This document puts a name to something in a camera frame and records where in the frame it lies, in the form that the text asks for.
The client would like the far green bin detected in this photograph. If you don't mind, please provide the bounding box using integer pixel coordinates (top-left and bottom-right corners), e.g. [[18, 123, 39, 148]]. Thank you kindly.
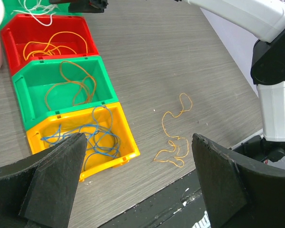
[[0, 0, 74, 30]]

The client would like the red bin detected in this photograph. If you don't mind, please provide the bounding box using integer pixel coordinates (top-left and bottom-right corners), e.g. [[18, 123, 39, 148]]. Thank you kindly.
[[0, 14, 99, 76]]

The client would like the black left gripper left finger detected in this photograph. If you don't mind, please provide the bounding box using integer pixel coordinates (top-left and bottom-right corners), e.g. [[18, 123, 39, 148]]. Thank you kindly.
[[0, 133, 87, 228]]

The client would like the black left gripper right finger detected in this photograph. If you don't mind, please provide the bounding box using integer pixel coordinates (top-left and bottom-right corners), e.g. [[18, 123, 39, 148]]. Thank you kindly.
[[192, 133, 285, 228]]

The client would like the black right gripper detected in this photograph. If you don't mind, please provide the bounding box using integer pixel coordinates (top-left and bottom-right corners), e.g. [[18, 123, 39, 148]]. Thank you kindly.
[[48, 0, 108, 13]]

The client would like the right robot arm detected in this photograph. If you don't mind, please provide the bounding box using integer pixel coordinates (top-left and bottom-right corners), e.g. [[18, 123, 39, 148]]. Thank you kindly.
[[189, 0, 285, 162]]

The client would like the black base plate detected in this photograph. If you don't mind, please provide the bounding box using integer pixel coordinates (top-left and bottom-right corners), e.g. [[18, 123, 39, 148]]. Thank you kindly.
[[101, 170, 211, 228]]

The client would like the green bin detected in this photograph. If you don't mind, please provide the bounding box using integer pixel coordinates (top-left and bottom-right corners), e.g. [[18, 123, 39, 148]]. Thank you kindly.
[[0, 0, 74, 30], [11, 56, 118, 130]]

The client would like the yellow bin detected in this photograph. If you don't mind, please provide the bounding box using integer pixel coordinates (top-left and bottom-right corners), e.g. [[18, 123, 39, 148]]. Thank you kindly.
[[27, 102, 140, 181]]

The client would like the blue wire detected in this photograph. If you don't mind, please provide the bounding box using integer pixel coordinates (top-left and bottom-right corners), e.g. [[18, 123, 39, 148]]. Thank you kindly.
[[59, 105, 122, 160], [40, 123, 122, 171], [40, 105, 122, 171]]

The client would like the near green bin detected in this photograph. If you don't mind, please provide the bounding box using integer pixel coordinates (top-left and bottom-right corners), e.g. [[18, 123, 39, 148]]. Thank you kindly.
[[11, 56, 118, 130]]

